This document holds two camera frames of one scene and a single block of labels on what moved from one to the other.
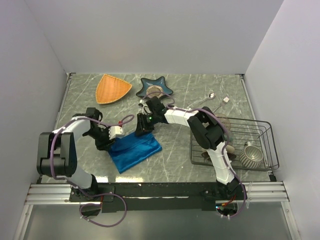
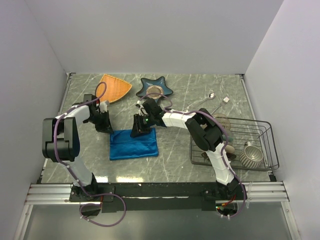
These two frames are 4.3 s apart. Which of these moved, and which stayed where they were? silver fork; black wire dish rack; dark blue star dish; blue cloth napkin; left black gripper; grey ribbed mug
Moved: blue cloth napkin; left black gripper
Stayed: dark blue star dish; black wire dish rack; grey ribbed mug; silver fork
